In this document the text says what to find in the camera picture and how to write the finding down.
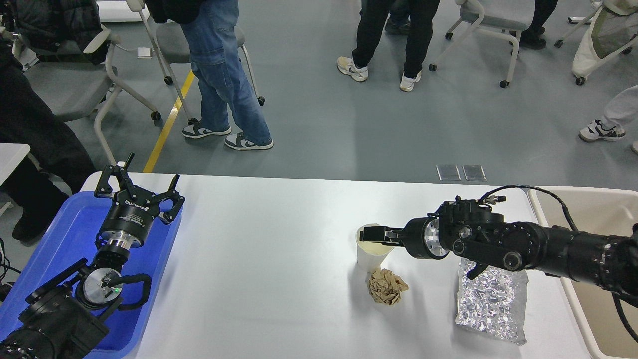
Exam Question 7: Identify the blue plastic tray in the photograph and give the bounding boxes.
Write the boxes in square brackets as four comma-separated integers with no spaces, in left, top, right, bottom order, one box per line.
[0,191,181,359]

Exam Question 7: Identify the left metal floor plate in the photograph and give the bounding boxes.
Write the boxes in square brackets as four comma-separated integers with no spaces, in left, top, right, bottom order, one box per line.
[437,164,461,181]

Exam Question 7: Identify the crumpled brown paper ball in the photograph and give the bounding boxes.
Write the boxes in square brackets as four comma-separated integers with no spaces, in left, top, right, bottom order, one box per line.
[368,268,409,305]

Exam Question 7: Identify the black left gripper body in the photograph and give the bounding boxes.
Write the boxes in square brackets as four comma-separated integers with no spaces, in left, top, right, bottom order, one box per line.
[99,191,160,248]

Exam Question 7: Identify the person in black left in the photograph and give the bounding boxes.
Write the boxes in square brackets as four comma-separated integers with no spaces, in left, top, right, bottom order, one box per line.
[0,39,96,245]

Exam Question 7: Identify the grey chair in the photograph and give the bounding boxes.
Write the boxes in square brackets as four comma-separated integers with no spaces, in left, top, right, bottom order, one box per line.
[25,25,161,165]
[126,0,266,125]
[429,0,535,89]

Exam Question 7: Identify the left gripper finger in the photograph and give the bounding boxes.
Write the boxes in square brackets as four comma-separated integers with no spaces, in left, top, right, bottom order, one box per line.
[94,154,135,200]
[150,175,185,225]

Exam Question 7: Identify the beige plastic bin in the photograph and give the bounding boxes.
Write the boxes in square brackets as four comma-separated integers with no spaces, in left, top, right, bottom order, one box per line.
[528,186,638,359]

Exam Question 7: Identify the metal floor plate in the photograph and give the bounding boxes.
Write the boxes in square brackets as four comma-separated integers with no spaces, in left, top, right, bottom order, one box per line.
[462,165,487,182]
[437,164,461,181]

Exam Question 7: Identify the right metal floor plate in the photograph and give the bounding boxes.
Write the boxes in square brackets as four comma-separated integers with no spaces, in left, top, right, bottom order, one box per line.
[462,165,487,182]

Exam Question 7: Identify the person in blue jeans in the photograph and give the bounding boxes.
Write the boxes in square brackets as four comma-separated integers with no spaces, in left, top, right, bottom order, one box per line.
[146,0,274,150]

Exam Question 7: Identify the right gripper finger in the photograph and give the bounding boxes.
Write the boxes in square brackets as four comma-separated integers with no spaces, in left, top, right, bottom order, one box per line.
[358,225,405,244]

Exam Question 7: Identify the person in black trousers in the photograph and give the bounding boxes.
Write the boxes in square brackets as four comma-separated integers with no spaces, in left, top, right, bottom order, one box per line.
[337,0,441,93]

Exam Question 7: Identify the white chair with coat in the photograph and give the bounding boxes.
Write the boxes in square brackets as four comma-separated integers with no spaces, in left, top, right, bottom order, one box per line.
[554,0,638,86]

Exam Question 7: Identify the grey chair upper right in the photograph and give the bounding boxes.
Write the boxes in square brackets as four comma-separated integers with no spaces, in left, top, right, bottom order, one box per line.
[429,0,535,89]

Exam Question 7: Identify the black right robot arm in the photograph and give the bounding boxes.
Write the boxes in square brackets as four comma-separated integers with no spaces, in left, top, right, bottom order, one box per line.
[358,190,638,339]

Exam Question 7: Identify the white paper cup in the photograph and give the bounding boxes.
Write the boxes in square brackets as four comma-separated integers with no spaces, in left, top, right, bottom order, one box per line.
[355,223,395,273]

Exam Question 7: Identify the grey chair far left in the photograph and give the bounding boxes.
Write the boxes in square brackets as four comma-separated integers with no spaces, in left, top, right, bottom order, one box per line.
[25,25,161,165]

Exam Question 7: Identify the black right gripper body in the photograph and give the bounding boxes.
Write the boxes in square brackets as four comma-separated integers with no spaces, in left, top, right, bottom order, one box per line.
[395,217,449,260]

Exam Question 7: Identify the white side table left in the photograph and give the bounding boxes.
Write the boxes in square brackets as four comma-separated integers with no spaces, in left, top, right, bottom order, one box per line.
[0,142,30,185]

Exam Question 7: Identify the crinkled silver foil bag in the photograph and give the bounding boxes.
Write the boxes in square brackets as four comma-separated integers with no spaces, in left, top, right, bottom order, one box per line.
[454,258,528,346]

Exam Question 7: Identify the person far upper right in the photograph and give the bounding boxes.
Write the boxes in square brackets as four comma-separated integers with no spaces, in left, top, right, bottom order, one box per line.
[519,0,558,50]

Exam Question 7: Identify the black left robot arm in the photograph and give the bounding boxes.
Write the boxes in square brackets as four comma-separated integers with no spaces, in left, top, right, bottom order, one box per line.
[1,153,185,359]

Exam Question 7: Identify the grey chair centre left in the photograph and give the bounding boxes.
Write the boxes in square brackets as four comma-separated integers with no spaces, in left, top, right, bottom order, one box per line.
[126,0,266,125]

